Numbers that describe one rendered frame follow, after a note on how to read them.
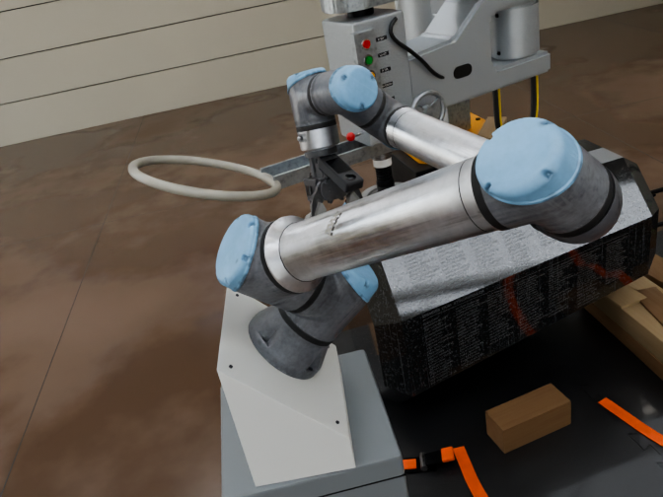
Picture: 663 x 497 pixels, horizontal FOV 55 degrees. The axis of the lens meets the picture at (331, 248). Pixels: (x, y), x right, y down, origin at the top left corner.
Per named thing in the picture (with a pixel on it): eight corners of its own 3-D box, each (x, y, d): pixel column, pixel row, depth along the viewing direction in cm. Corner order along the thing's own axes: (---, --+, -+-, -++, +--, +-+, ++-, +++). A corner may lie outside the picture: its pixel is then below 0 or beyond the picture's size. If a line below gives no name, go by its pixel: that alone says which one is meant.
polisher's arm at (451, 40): (517, 90, 270) (512, -34, 247) (557, 98, 252) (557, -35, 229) (371, 142, 244) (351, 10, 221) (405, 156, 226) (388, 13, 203)
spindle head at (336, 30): (418, 114, 252) (405, -4, 231) (454, 125, 234) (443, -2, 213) (341, 142, 239) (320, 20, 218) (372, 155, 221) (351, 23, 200)
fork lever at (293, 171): (416, 126, 251) (415, 114, 249) (447, 136, 236) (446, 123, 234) (258, 178, 226) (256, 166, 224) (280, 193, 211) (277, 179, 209)
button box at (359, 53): (382, 112, 218) (370, 28, 205) (386, 113, 216) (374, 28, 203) (362, 119, 215) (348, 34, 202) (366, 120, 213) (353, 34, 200)
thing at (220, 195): (248, 167, 239) (249, 160, 238) (305, 205, 200) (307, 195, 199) (113, 158, 215) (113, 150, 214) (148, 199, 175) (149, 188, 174)
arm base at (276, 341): (315, 393, 137) (343, 363, 134) (243, 347, 133) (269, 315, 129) (318, 345, 154) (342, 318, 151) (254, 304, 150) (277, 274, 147)
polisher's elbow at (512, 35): (479, 56, 256) (477, 5, 247) (521, 45, 260) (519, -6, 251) (506, 63, 240) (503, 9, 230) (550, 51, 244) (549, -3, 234)
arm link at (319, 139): (343, 122, 139) (305, 132, 134) (348, 145, 140) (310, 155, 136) (325, 124, 146) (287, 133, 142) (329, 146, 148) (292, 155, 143)
